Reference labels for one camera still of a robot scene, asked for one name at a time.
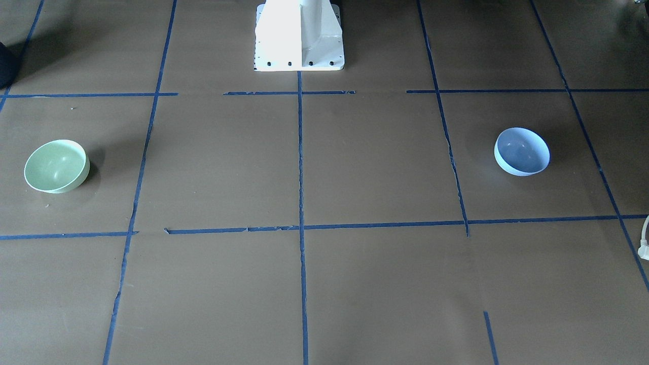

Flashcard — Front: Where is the blue bowl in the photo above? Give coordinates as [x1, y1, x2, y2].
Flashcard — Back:
[494, 127, 550, 176]

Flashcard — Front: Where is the green bowl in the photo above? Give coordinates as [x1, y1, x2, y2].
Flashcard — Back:
[23, 139, 91, 194]

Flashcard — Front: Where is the white power plug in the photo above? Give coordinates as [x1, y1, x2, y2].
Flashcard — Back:
[637, 216, 649, 261]

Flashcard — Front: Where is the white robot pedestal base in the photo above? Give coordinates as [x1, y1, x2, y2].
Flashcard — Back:
[254, 1, 345, 72]

